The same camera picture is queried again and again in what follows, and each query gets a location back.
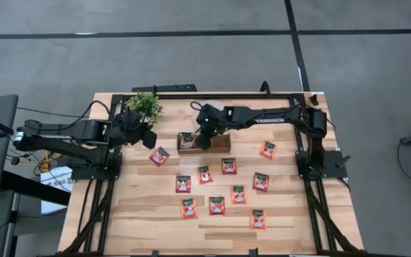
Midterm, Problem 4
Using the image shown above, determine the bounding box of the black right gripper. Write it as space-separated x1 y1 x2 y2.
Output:
196 106 228 151

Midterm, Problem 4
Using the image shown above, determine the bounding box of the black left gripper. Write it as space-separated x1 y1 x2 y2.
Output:
109 121 158 150

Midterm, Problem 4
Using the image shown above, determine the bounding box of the red tea bag packet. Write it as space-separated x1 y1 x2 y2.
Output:
221 158 238 176
175 175 192 194
148 146 171 168
252 172 270 193
208 196 225 216

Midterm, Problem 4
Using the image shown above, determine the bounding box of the wooden three-compartment organiser box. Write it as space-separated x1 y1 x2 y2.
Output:
176 131 232 155

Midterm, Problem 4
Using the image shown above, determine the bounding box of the orange tea bag packet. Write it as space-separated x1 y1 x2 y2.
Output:
196 165 214 185
180 198 198 220
259 140 277 160
230 185 247 205
250 209 267 230

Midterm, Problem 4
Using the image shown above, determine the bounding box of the green potted plant white pot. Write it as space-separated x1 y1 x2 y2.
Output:
126 91 164 126

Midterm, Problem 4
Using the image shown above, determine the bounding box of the black flat bar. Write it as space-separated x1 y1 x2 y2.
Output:
131 84 198 94

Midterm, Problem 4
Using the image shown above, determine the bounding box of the white cardboard box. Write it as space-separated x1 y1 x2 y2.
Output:
40 166 74 216

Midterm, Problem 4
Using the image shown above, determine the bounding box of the black desk beam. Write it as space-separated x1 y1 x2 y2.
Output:
0 170 71 207

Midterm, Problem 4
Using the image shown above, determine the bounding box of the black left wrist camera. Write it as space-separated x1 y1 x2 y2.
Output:
128 111 146 129

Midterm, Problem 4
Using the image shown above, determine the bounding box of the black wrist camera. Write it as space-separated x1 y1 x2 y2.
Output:
128 111 146 129
193 105 210 126

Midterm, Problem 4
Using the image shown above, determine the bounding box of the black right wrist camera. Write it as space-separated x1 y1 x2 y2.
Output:
193 105 210 126

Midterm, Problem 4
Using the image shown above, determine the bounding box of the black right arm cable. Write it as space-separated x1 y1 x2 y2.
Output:
189 101 228 119

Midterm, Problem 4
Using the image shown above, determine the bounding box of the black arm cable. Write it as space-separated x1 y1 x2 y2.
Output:
16 99 121 124
189 101 228 119

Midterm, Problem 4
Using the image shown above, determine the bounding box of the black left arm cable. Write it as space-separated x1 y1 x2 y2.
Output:
16 99 121 124

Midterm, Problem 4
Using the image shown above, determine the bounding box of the yellow cable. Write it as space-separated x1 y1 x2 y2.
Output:
30 151 62 176

